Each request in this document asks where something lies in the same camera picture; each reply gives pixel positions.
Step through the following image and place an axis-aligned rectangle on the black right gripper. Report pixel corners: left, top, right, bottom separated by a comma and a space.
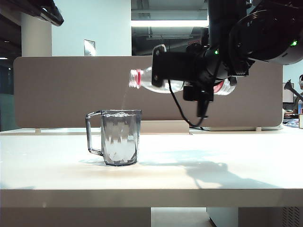
183, 52, 250, 118

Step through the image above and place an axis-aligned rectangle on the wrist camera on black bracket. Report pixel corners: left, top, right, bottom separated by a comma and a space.
151, 44, 197, 87

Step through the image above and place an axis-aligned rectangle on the white ceiling light strip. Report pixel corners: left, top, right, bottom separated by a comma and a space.
131, 19, 209, 27

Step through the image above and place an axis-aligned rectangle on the brown table support panel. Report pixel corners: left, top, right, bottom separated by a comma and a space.
0, 207, 152, 227

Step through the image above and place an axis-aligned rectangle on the white round column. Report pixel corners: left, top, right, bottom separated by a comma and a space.
20, 11, 53, 57

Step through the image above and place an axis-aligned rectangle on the clear grey plastic mug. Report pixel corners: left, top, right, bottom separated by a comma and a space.
85, 109, 142, 167

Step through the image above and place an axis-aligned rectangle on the grey metal cabinet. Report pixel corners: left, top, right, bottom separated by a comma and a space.
206, 207, 303, 227

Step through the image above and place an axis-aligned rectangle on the white background monitor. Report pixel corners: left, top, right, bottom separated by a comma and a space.
282, 83, 294, 103

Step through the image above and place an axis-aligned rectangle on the silver wall plate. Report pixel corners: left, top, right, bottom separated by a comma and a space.
83, 39, 96, 57

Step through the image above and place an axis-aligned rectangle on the background person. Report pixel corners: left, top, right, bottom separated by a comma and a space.
293, 74, 303, 114

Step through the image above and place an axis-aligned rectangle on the clear red-label water bottle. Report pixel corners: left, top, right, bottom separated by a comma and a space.
128, 67, 237, 96

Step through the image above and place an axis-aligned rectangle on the black camera cable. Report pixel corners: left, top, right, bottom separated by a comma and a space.
167, 79, 209, 128

